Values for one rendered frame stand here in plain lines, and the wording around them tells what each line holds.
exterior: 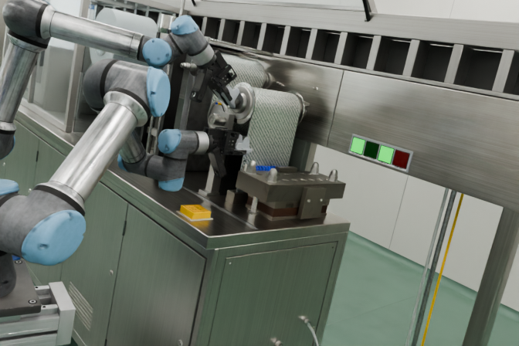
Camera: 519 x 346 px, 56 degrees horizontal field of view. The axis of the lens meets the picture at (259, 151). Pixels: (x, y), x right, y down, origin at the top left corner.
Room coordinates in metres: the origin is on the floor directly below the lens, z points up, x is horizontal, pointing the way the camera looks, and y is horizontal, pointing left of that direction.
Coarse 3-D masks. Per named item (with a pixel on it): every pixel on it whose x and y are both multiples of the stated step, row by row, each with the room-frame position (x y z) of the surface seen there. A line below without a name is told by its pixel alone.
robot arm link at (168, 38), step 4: (168, 36) 1.53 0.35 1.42; (168, 40) 1.52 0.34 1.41; (172, 40) 1.52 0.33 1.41; (172, 44) 1.52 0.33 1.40; (176, 44) 1.52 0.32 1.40; (172, 48) 1.51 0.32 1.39; (176, 48) 1.52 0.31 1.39; (176, 52) 1.53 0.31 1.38; (180, 52) 1.54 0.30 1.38; (172, 56) 1.49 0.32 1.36; (176, 56) 1.54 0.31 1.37; (172, 60) 1.55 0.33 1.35; (148, 64) 1.51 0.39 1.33; (156, 68) 1.53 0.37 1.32; (160, 68) 1.54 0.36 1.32
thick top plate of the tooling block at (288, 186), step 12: (240, 180) 1.62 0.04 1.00; (252, 180) 1.58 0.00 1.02; (264, 180) 1.57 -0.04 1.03; (276, 180) 1.61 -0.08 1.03; (288, 180) 1.64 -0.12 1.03; (300, 180) 1.68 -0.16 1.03; (312, 180) 1.73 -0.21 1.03; (324, 180) 1.77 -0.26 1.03; (252, 192) 1.57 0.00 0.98; (264, 192) 1.53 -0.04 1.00; (276, 192) 1.55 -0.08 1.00; (288, 192) 1.58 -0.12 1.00; (300, 192) 1.63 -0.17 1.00; (336, 192) 1.76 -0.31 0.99
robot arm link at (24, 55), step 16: (16, 48) 1.46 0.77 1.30; (32, 48) 1.47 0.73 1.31; (16, 64) 1.46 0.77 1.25; (32, 64) 1.50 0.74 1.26; (0, 80) 1.46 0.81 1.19; (16, 80) 1.47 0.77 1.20; (0, 96) 1.46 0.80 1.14; (16, 96) 1.48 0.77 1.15; (0, 112) 1.46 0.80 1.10; (16, 112) 1.51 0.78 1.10; (0, 128) 1.45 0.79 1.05; (0, 144) 1.45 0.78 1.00
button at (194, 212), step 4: (184, 208) 1.44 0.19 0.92; (188, 208) 1.44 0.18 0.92; (192, 208) 1.45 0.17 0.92; (196, 208) 1.46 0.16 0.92; (200, 208) 1.47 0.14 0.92; (204, 208) 1.47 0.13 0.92; (184, 212) 1.44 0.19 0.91; (188, 212) 1.42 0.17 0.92; (192, 212) 1.41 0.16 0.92; (196, 212) 1.42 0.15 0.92; (200, 212) 1.43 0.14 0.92; (204, 212) 1.44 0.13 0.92; (208, 212) 1.45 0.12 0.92; (188, 216) 1.42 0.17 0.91; (192, 216) 1.41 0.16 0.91; (196, 216) 1.42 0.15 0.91; (200, 216) 1.43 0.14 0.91; (204, 216) 1.44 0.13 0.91; (208, 216) 1.45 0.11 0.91
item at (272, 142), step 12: (252, 120) 1.69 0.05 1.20; (264, 120) 1.73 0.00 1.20; (252, 132) 1.70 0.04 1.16; (264, 132) 1.74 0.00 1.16; (276, 132) 1.78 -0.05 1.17; (288, 132) 1.83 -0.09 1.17; (252, 144) 1.71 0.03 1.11; (264, 144) 1.75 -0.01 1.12; (276, 144) 1.79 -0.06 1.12; (288, 144) 1.84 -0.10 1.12; (252, 156) 1.72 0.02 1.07; (264, 156) 1.76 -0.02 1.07; (276, 156) 1.80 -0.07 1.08; (288, 156) 1.85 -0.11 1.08; (240, 168) 1.69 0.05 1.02
